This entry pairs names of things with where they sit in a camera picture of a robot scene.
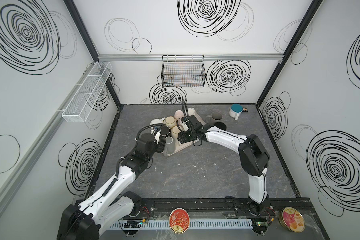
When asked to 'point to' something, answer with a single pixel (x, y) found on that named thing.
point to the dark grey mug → (216, 116)
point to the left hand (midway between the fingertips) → (159, 135)
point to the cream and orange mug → (170, 121)
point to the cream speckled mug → (175, 130)
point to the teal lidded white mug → (235, 110)
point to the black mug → (165, 131)
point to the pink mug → (179, 113)
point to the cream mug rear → (191, 111)
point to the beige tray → (181, 146)
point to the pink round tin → (292, 219)
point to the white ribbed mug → (156, 121)
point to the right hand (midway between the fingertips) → (178, 138)
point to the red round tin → (179, 220)
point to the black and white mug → (220, 125)
